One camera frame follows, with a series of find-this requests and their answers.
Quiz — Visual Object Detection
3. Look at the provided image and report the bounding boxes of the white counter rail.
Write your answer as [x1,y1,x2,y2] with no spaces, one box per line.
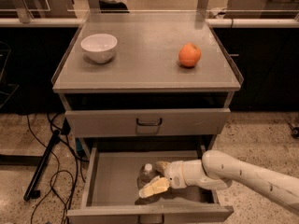
[0,18,299,28]

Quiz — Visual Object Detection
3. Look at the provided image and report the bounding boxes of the white ceramic bowl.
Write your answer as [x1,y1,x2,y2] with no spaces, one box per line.
[80,34,118,63]

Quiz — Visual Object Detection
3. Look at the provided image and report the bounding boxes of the black floor cable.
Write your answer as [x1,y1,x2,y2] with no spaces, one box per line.
[25,112,88,224]

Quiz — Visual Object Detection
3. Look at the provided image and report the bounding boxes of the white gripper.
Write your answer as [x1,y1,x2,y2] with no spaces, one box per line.
[138,160,211,199]

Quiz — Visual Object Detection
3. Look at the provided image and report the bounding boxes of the orange fruit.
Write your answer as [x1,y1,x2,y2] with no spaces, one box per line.
[178,43,202,68]

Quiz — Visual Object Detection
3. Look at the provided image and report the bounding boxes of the closed top drawer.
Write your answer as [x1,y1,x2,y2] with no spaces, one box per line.
[65,108,230,137]

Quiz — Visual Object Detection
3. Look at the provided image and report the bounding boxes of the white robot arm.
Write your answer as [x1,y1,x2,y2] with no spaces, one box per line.
[138,150,299,215]

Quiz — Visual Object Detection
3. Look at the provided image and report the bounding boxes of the open middle drawer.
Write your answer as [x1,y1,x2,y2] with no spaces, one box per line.
[67,147,234,224]

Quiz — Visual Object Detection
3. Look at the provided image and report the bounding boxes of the black floor stand bar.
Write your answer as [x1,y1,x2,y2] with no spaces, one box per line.
[23,130,60,202]

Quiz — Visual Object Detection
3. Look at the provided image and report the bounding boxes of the grey drawer cabinet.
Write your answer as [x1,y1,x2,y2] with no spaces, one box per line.
[50,10,244,224]

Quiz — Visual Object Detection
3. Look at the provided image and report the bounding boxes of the clear plastic water bottle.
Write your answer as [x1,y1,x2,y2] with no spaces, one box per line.
[137,163,158,189]

